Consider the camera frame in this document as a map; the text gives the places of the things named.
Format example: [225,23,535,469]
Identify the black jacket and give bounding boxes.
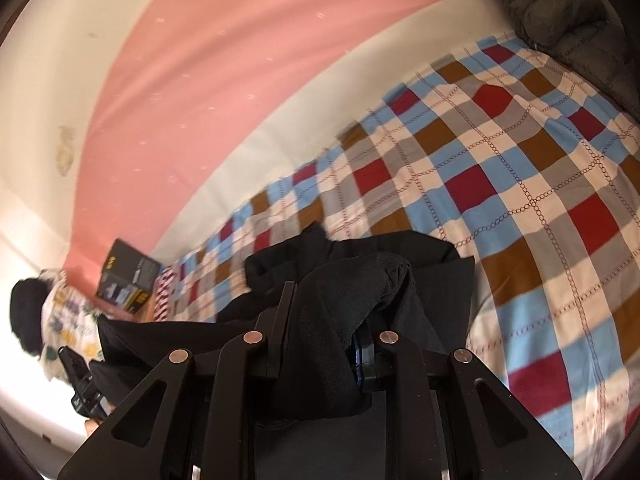
[97,222,476,423]

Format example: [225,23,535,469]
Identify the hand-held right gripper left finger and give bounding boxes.
[57,282,298,480]

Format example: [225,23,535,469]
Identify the black printed cardboard box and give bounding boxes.
[95,238,162,317]

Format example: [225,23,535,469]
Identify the pineapple print cloth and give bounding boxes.
[40,270,108,381]

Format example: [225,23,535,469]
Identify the grey quilted cushion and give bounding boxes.
[472,0,640,111]

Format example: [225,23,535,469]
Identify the red white striped cloth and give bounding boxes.
[150,262,181,323]

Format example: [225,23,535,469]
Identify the checked bed sheet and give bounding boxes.
[145,30,640,480]

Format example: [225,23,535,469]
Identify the black bag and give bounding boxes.
[10,277,56,358]

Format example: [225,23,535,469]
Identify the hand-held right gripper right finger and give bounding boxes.
[357,332,568,480]

